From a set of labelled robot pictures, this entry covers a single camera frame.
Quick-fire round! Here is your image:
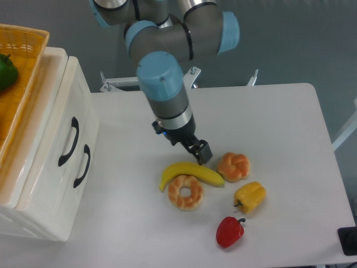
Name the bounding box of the black top drawer handle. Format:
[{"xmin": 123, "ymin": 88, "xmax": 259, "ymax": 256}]
[{"xmin": 58, "ymin": 117, "xmax": 80, "ymax": 167}]

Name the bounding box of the ring shaped bread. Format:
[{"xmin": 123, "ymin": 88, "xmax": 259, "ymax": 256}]
[{"xmin": 168, "ymin": 175, "xmax": 205, "ymax": 211}]

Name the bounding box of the black device at edge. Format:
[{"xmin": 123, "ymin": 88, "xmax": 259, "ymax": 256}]
[{"xmin": 337, "ymin": 226, "xmax": 357, "ymax": 256}]

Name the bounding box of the yellow banana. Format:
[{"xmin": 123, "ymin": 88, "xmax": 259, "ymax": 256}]
[{"xmin": 159, "ymin": 162, "xmax": 225, "ymax": 192}]

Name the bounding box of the black drawer handle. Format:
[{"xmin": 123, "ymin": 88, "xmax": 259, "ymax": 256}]
[
  {"xmin": 58, "ymin": 117, "xmax": 80, "ymax": 167},
  {"xmin": 73, "ymin": 144, "xmax": 91, "ymax": 189}
]

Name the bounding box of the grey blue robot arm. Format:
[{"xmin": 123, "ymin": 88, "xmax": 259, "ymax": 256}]
[{"xmin": 89, "ymin": 1, "xmax": 240, "ymax": 165}]

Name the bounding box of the green bell pepper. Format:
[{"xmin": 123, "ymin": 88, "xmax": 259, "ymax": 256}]
[{"xmin": 0, "ymin": 54, "xmax": 18, "ymax": 91}]

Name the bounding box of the knotted bread roll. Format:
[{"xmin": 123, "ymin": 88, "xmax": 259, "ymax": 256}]
[{"xmin": 217, "ymin": 152, "xmax": 250, "ymax": 183}]

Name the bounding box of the yellow bell pepper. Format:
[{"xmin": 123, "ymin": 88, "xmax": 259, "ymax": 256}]
[{"xmin": 234, "ymin": 181, "xmax": 267, "ymax": 214}]

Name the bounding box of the white plastic drawer cabinet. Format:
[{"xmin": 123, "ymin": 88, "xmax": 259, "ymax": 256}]
[{"xmin": 1, "ymin": 47, "xmax": 100, "ymax": 241}]

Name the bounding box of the red bell pepper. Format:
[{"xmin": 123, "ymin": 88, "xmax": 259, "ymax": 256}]
[{"xmin": 216, "ymin": 217, "xmax": 246, "ymax": 248}]

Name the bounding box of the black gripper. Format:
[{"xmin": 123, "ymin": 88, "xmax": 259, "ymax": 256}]
[{"xmin": 152, "ymin": 114, "xmax": 213, "ymax": 165}]

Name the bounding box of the orange woven basket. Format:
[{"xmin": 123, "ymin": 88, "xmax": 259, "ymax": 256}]
[{"xmin": 1, "ymin": 24, "xmax": 50, "ymax": 162}]

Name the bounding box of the white frame leg right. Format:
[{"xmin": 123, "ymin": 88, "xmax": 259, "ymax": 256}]
[{"xmin": 332, "ymin": 98, "xmax": 356, "ymax": 151}]

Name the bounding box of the black lower drawer handle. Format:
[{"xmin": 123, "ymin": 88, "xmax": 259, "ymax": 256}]
[{"xmin": 73, "ymin": 144, "xmax": 91, "ymax": 189}]

